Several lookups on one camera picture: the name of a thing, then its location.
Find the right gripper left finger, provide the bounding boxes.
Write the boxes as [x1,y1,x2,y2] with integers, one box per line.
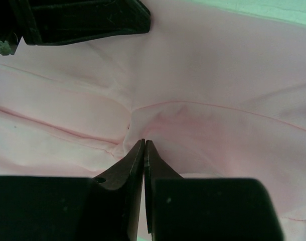
[93,139,145,240]

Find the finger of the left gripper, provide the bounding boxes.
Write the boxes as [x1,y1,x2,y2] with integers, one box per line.
[27,1,151,46]

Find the pink t shirt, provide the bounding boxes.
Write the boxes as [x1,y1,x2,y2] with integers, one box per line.
[0,1,306,240]

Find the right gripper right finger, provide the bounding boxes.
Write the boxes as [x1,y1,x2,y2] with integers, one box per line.
[144,140,185,240]

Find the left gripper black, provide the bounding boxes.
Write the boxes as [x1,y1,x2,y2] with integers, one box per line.
[0,1,34,55]

